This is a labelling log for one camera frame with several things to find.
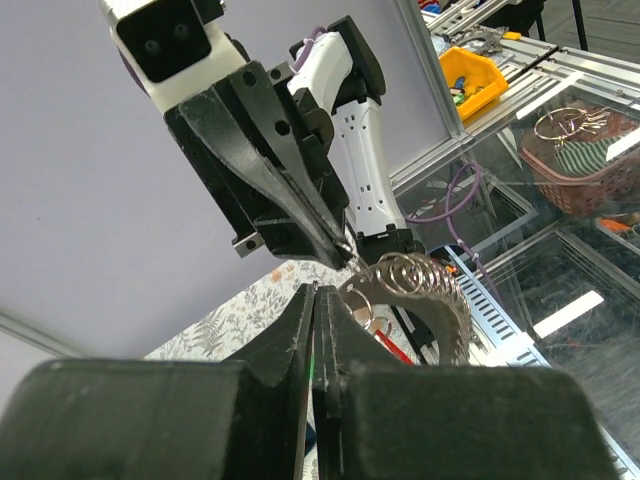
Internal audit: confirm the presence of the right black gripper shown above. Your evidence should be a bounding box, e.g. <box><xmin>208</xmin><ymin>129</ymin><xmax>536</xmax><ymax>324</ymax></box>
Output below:
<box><xmin>164</xmin><ymin>61</ymin><xmax>350</xmax><ymax>270</ymax></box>

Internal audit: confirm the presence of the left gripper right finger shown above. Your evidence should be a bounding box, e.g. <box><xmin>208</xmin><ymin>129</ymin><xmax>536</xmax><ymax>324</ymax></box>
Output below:
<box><xmin>313</xmin><ymin>286</ymin><xmax>616</xmax><ymax>479</ymax></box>

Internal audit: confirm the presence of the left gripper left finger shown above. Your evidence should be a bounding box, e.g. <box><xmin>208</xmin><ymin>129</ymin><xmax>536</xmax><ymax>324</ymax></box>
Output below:
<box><xmin>1</xmin><ymin>285</ymin><xmax>315</xmax><ymax>479</ymax></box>

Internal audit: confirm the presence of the metal keyring with yellow handle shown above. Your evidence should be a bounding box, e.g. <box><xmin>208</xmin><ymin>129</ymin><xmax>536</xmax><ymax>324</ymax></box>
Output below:
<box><xmin>339</xmin><ymin>252</ymin><xmax>473</xmax><ymax>366</ymax></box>

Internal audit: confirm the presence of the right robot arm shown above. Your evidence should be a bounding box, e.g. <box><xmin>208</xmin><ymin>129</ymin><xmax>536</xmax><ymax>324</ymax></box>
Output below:
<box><xmin>164</xmin><ymin>16</ymin><xmax>423</xmax><ymax>270</ymax></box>

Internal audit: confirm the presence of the yellow plastic parts bin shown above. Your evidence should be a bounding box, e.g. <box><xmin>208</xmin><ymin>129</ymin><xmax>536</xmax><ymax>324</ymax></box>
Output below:
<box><xmin>439</xmin><ymin>47</ymin><xmax>509</xmax><ymax>121</ymax></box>

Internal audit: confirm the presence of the brown wicker basket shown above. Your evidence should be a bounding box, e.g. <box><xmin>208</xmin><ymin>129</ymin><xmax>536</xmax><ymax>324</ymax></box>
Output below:
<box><xmin>519</xmin><ymin>101</ymin><xmax>639</xmax><ymax>217</ymax></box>

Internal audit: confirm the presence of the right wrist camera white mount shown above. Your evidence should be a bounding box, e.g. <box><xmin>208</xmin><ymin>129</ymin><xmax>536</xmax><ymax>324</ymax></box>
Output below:
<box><xmin>99</xmin><ymin>0</ymin><xmax>249</xmax><ymax>114</ymax></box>

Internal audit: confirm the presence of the slotted grey cable duct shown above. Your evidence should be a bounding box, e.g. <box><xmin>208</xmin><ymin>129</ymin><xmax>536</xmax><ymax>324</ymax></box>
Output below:
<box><xmin>445</xmin><ymin>246</ymin><xmax>549</xmax><ymax>367</ymax></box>

